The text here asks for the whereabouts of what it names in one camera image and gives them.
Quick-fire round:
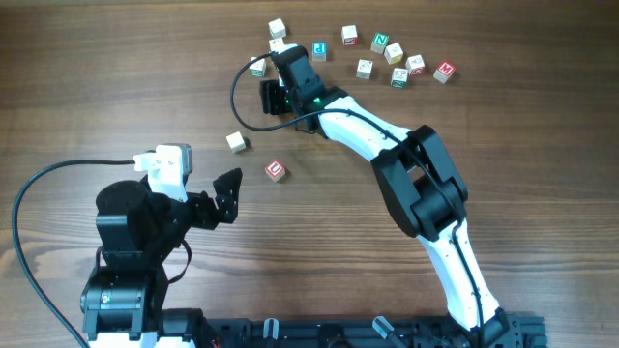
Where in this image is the wooden block red G side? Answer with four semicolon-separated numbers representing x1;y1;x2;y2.
405;54;426;76

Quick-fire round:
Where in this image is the green letter N block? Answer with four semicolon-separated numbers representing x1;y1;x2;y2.
370;32;389;54

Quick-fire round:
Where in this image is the plain wooden block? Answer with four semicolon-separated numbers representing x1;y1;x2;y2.
226;131;247;153
268;18;286;39

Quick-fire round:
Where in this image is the left black camera cable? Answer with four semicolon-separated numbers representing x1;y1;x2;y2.
11;159;135;348

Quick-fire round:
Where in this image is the red letter M block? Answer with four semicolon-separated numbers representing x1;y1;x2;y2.
433;62;456;84

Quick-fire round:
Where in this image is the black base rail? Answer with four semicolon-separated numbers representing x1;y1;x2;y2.
162;313;548;348

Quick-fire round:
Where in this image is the wooden block green Z side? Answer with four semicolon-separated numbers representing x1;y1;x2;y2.
391;68;408;89

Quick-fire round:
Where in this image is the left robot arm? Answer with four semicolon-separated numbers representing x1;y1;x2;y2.
80;168;243;347

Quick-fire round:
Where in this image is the right black camera cable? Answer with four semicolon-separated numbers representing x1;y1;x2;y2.
229;52;486;339

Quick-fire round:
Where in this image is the wooden block picture top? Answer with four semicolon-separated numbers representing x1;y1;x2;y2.
356;59;373;79

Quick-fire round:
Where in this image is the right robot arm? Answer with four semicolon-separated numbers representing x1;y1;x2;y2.
262;44;509;347

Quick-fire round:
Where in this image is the wooden block with drawing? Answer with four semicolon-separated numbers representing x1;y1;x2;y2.
269;38;285;53

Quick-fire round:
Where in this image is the wooden block yellow side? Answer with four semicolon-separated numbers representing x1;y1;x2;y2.
384;43;403;65

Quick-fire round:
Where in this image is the blue letter P block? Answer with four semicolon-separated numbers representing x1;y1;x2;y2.
311;42;327;62

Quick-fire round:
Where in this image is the red letter U block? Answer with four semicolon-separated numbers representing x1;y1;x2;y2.
265;159;286;182

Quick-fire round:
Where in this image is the black camera cable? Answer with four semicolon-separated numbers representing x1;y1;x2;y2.
229;52;486;339
11;159;135;348

